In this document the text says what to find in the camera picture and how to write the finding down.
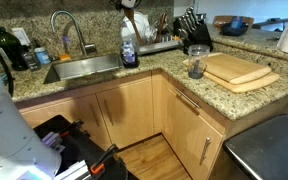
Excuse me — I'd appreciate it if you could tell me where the stainless steel sink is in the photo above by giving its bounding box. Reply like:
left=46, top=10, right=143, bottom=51
left=44, top=54, right=122, bottom=84

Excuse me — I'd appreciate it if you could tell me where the dark blue bowl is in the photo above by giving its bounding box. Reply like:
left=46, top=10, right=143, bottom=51
left=220, top=16, right=249, bottom=36

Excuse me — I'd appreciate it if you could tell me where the wooden cutting board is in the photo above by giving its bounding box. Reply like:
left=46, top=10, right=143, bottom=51
left=203, top=68, right=280, bottom=93
left=197, top=53, right=272, bottom=85

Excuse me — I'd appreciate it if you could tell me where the lower wooden cutting board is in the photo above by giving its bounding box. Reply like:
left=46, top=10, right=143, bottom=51
left=203, top=68, right=280, bottom=93

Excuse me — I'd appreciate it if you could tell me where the steel trash can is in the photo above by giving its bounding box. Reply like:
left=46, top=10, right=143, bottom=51
left=223, top=114, right=288, bottom=180

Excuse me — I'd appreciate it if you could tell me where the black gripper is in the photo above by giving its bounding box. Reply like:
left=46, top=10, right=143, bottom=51
left=112, top=0, right=141, bottom=10

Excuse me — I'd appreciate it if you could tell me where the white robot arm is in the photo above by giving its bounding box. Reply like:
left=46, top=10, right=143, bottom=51
left=0, top=76, right=138, bottom=180

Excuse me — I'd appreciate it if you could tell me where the white wall outlet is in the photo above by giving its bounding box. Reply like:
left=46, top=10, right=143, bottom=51
left=12, top=28, right=30, bottom=46

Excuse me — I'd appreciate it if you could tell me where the small blue label bottle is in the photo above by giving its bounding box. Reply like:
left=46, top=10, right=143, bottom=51
left=34, top=47, right=51, bottom=64

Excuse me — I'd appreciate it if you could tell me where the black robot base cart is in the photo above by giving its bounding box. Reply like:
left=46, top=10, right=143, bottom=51
left=34, top=115, right=132, bottom=180

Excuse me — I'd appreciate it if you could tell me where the wooden spoon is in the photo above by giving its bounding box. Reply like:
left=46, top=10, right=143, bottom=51
left=123, top=8, right=143, bottom=45

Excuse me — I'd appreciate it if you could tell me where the dark green glass bottle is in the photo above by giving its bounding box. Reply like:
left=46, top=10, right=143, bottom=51
left=0, top=27, right=28, bottom=71

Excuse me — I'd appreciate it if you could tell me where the orange black clamp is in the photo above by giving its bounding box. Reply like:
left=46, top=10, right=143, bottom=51
left=90, top=144, right=118, bottom=177

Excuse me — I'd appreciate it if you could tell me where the steel kitchen faucet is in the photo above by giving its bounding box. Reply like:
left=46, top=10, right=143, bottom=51
left=50, top=9, right=98, bottom=57

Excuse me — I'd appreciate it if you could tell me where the blue dish soap bottle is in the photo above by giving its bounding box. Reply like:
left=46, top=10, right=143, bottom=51
left=120, top=22, right=139, bottom=68

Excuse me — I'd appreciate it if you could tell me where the clear blender cup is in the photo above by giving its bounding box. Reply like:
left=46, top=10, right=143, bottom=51
left=188, top=44, right=210, bottom=79

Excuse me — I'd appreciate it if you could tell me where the orange sponge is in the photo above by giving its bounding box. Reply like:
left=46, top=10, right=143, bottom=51
left=59, top=54, right=71, bottom=61

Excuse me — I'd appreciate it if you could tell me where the grey dish rack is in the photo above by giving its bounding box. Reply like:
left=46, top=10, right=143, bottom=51
left=138, top=35, right=182, bottom=55

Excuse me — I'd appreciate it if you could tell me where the upper wooden cutting board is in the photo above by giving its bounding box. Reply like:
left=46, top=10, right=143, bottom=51
left=197, top=53, right=272, bottom=85

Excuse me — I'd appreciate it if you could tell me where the white plate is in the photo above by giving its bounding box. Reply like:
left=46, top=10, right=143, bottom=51
left=121, top=11, right=149, bottom=39

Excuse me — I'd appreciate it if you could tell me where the black knife block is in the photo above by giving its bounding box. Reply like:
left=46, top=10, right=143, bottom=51
left=173, top=6, right=213, bottom=54

